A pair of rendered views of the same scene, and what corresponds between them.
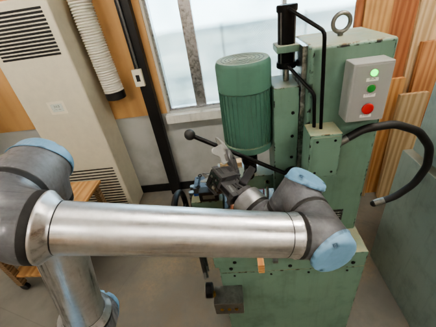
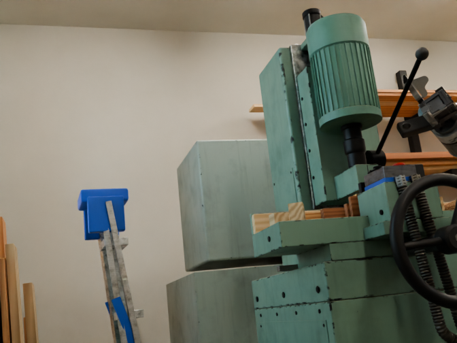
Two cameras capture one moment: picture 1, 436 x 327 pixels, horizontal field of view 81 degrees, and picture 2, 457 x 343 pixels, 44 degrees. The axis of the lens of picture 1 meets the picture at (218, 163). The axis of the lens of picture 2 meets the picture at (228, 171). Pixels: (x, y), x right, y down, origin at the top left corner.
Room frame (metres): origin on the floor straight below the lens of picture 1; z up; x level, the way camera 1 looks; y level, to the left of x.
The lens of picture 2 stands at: (1.77, 1.15, 0.71)
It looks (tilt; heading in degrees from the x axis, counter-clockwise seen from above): 14 degrees up; 247
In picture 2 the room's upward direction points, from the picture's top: 6 degrees counter-clockwise
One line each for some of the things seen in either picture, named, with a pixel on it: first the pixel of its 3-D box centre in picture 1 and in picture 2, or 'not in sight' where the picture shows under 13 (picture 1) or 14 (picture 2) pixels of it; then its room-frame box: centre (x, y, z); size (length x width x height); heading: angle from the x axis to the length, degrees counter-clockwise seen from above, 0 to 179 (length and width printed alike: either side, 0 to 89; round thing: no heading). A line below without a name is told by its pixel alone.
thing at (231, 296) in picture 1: (228, 300); not in sight; (0.59, 0.05, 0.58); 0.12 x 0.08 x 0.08; 83
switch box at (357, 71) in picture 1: (364, 89); not in sight; (0.66, -0.43, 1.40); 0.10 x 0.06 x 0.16; 83
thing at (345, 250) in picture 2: not in sight; (383, 251); (0.84, -0.07, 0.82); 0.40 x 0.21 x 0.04; 173
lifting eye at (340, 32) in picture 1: (341, 23); not in sight; (0.80, -0.41, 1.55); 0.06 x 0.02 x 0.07; 83
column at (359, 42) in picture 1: (327, 141); (311, 162); (0.80, -0.42, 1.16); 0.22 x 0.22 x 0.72; 83
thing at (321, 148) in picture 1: (320, 150); (361, 135); (0.66, -0.32, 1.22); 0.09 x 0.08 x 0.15; 83
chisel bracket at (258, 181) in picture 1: (255, 179); (358, 184); (0.83, -0.15, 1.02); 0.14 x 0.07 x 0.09; 83
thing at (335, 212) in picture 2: not in sight; (364, 215); (0.85, -0.11, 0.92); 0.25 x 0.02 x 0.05; 173
